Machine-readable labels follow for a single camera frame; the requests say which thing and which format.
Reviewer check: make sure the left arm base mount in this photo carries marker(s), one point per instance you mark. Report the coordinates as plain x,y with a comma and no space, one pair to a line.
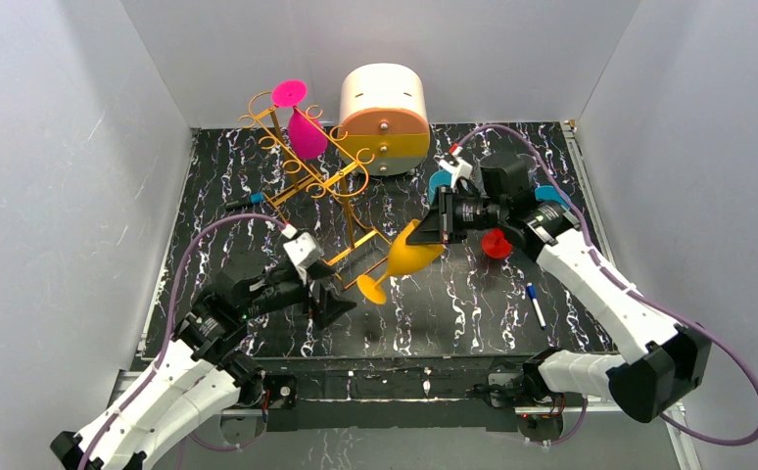
247,420

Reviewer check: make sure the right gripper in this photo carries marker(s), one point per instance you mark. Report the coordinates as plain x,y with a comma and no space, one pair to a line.
447,215

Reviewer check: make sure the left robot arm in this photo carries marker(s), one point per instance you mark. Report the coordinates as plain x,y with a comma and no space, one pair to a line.
203,370

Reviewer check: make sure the red wine glass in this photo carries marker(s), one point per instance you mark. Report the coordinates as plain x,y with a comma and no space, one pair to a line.
495,246

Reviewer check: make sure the yellow wine glass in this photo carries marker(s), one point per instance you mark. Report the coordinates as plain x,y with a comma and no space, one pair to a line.
403,259

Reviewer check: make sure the blue front wine glass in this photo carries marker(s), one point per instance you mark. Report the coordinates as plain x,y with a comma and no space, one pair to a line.
547,193

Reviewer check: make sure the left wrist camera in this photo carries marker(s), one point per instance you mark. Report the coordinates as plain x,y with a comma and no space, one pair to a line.
303,252

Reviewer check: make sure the blue and white marker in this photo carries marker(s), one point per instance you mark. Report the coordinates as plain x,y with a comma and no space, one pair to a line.
534,299

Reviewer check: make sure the pink wine glass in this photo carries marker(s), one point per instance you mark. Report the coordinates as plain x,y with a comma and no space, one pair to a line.
306,136

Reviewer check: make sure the white cylindrical container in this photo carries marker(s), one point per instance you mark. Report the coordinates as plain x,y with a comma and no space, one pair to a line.
383,112

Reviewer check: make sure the light blue wine glass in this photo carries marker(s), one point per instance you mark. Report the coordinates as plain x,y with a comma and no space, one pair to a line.
437,180

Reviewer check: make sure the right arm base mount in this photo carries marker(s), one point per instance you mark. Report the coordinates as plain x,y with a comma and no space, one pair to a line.
545,419

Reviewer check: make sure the clear wine glass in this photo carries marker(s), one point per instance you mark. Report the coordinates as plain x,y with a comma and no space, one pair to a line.
532,165

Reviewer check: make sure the gold wire wine glass rack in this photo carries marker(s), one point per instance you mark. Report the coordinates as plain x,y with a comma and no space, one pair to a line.
340,186

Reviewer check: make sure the black marker with blue cap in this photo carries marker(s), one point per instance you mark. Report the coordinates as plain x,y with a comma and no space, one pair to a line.
245,202

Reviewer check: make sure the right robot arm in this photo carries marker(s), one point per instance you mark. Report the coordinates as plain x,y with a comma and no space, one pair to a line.
658,359

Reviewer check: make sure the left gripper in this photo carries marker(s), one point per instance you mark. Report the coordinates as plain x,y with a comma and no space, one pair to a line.
317,301

